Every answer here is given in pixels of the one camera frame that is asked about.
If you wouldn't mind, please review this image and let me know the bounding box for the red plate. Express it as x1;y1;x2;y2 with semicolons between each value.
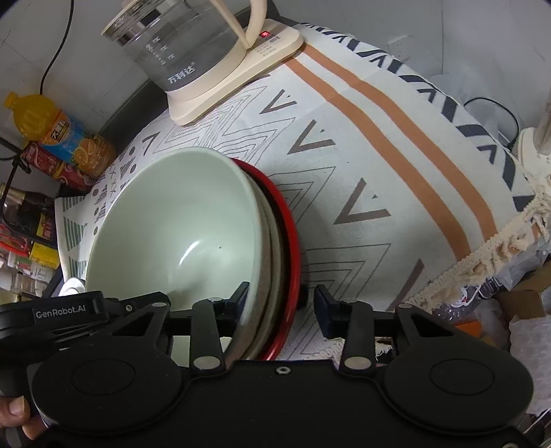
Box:
230;157;302;362

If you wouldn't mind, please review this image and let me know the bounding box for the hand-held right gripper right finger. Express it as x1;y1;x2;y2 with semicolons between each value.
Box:
313;284;436;372

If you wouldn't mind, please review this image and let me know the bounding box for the red labelled bottle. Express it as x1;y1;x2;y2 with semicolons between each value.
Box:
20;142;98;193

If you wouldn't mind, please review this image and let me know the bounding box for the person's left hand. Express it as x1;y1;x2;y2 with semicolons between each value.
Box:
0;395;49;441

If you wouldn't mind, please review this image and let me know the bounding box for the cardboard box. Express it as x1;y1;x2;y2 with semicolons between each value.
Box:
494;257;551;322

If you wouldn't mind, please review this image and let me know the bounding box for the dark sauce bottle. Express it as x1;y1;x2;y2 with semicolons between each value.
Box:
0;183;58;243

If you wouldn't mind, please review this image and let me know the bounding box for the white plastic appliance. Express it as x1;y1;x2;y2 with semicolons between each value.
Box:
514;124;551;182

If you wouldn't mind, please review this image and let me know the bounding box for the pale green bowl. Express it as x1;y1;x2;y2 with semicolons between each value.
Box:
84;146;264;346

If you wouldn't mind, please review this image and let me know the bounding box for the thin black looped cable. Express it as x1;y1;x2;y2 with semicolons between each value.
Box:
462;96;520;146

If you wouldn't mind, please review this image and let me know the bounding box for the black power cable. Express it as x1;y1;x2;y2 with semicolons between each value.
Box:
40;0;75;96

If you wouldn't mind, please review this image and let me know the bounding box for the pile of small packets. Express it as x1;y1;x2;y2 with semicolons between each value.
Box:
0;224;62;299

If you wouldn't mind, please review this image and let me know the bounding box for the patterned fringed tablecloth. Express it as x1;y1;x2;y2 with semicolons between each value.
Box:
53;21;551;361

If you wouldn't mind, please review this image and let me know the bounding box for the glass kettle with cream handle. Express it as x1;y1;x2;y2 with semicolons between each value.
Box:
101;0;268;94

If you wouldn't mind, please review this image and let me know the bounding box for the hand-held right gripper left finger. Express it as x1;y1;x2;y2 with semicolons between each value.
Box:
106;281;251;372

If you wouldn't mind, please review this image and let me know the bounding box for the beige bowl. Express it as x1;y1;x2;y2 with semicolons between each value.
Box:
224;172;288;361

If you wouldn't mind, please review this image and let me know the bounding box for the white bubble wrap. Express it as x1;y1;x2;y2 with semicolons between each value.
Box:
507;314;551;415

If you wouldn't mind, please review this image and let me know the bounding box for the orange juice bottle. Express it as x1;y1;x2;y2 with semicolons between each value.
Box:
4;91;117;179

